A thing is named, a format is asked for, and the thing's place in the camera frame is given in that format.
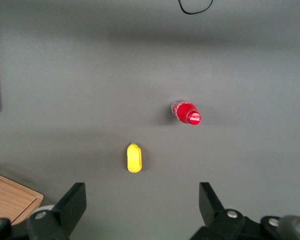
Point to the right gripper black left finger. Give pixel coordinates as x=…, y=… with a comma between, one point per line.
x=67, y=210

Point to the wooden drawer cabinet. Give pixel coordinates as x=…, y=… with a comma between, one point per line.
x=10, y=195

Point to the yellow lemon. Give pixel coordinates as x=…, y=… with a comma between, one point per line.
x=134, y=158

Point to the red cola bottle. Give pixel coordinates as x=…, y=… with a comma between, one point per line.
x=186, y=112

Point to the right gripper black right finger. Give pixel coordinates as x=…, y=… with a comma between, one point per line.
x=215, y=215

